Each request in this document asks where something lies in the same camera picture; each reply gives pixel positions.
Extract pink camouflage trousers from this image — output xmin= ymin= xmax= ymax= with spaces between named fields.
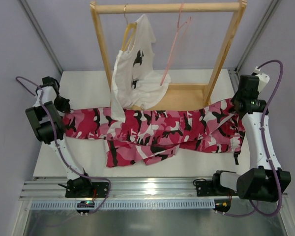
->
xmin=62 ymin=99 xmax=245 ymax=168

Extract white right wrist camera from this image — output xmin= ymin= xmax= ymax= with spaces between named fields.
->
xmin=252 ymin=66 xmax=270 ymax=93

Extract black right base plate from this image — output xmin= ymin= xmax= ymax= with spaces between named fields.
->
xmin=193 ymin=179 xmax=215 ymax=197

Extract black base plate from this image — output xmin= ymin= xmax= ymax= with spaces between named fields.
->
xmin=193 ymin=179 xmax=215 ymax=197
xmin=65 ymin=182 xmax=109 ymax=198

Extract pink wire clothes hanger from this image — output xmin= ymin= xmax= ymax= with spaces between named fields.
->
xmin=160 ymin=2 xmax=192 ymax=86

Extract wooden clothes rack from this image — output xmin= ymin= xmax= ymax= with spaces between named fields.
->
xmin=90 ymin=0 xmax=247 ymax=111

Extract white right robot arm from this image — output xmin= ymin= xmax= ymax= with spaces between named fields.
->
xmin=212 ymin=72 xmax=291 ymax=202

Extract slotted cable duct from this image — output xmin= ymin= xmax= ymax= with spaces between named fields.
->
xmin=30 ymin=199 xmax=215 ymax=211

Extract aluminium frame rail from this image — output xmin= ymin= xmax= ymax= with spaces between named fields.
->
xmin=19 ymin=177 xmax=197 ymax=200

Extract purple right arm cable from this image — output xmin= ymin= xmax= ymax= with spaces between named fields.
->
xmin=221 ymin=59 xmax=285 ymax=217

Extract yellow clothes hanger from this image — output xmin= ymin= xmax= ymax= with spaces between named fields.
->
xmin=121 ymin=3 xmax=137 ymax=52

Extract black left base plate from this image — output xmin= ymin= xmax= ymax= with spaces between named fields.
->
xmin=65 ymin=182 xmax=109 ymax=198

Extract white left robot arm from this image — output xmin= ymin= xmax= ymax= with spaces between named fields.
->
xmin=26 ymin=77 xmax=94 ymax=198

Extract white printed t-shirt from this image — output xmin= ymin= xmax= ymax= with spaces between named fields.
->
xmin=111 ymin=14 xmax=171 ymax=122

